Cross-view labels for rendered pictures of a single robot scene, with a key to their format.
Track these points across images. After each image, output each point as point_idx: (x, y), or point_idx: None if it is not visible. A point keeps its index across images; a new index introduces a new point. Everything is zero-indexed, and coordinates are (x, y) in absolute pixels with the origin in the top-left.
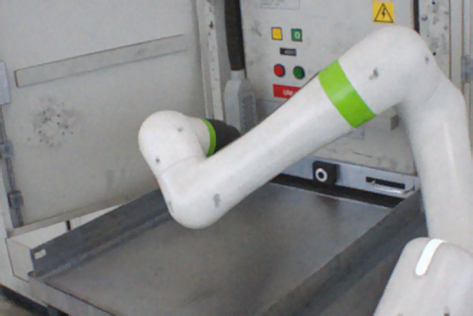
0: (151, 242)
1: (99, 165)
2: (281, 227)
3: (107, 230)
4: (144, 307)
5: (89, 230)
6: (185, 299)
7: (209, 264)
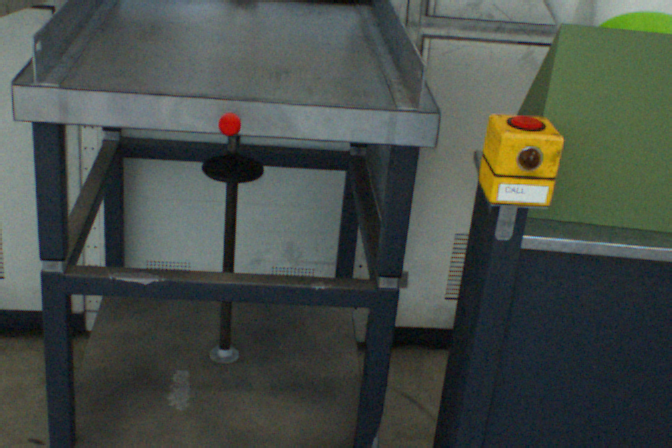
0: (129, 42)
1: None
2: (254, 22)
3: (66, 28)
4: (240, 88)
5: (59, 23)
6: (269, 77)
7: (238, 52)
